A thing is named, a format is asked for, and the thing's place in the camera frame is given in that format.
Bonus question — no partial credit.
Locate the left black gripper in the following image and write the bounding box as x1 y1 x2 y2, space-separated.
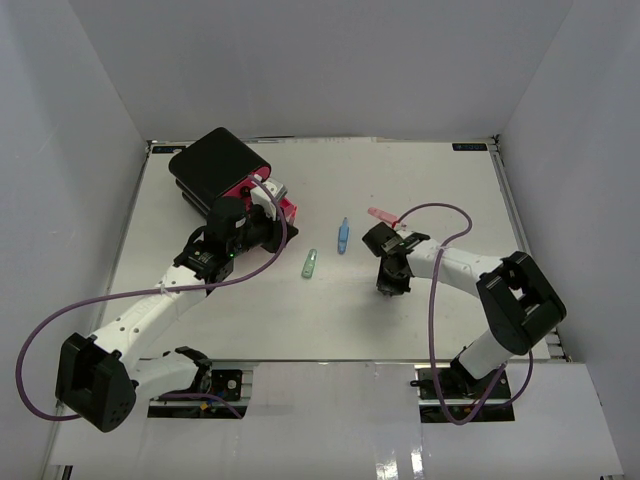
229 201 299 258

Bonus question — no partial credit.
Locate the green translucent highlighter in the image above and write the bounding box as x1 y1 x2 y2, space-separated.
301 249 318 279

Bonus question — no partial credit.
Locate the pink translucent highlighter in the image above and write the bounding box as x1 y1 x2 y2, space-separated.
367 207 398 225

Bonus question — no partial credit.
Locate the blue translucent highlighter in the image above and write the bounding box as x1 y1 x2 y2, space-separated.
337 217 350 255

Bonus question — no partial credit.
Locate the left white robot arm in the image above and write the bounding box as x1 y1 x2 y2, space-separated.
55 188 297 433

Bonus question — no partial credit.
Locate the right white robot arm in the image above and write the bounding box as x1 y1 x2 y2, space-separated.
363 222 567 399

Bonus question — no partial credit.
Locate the black drawer cabinet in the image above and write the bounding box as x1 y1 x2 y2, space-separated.
168 127 272 217

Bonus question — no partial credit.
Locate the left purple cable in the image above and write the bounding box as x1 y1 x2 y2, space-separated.
14 174 289 421

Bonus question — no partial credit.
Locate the purple cable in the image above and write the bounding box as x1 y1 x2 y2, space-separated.
14 174 289 421
397 202 535 425

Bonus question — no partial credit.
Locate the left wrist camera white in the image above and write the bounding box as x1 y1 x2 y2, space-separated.
251 178 288 221

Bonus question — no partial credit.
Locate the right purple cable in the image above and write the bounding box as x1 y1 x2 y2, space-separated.
397 202 535 425

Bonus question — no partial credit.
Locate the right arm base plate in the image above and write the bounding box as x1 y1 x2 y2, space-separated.
410 367 512 401

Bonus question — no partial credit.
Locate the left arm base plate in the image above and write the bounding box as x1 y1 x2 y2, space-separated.
193 369 243 402

